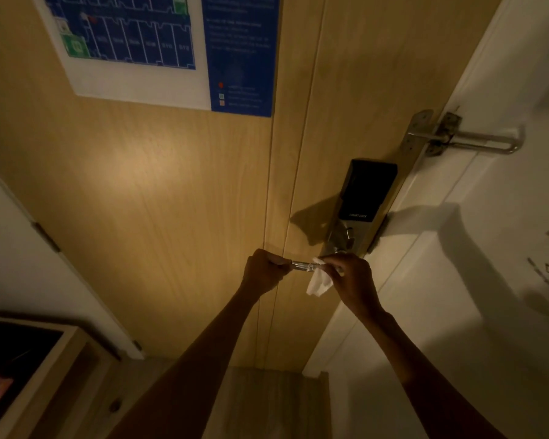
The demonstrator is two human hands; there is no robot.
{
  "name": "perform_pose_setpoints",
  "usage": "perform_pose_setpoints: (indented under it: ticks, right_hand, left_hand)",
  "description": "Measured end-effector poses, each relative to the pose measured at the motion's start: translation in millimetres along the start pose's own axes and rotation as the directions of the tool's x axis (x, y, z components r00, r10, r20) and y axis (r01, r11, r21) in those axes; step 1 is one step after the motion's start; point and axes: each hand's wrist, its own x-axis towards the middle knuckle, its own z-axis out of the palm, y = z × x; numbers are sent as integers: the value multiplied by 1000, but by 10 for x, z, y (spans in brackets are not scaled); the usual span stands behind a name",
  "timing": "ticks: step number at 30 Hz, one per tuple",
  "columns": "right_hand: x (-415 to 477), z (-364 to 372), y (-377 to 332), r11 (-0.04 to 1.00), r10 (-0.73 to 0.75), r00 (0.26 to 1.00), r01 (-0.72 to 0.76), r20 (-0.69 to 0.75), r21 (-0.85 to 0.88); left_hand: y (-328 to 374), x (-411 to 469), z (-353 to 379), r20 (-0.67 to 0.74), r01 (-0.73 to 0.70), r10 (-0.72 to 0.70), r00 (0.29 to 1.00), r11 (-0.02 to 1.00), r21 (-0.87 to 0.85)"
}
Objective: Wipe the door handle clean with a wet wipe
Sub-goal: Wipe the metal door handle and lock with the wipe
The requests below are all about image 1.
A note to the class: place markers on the person's right hand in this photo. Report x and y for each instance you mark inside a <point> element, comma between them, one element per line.
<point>354,283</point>

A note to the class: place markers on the person's left hand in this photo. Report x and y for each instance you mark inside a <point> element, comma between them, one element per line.
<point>261,272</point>

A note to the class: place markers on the person's left fingers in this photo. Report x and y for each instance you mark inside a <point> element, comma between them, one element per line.
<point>277,266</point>

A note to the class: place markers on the person's right fingers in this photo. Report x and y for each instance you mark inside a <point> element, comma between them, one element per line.
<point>335,264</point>

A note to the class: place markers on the white cleaning wipe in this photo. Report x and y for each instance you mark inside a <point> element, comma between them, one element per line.
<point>319,284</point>

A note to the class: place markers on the person's left forearm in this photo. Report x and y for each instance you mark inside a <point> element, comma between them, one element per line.
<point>196,365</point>

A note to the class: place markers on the person's right forearm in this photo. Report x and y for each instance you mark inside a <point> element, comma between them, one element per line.
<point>421,374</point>

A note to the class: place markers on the black electronic door lock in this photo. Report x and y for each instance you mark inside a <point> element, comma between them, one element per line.
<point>365,196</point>

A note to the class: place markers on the light wooden door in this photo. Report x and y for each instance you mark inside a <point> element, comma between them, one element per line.
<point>164,187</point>

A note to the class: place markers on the silver swing bar door guard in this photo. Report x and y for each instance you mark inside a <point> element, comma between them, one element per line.
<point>480,142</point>

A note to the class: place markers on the blue and white evacuation plan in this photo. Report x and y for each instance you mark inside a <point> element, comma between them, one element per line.
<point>164,50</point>

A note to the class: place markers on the light wooden cabinet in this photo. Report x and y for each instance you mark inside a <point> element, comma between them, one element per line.
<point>41,379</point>

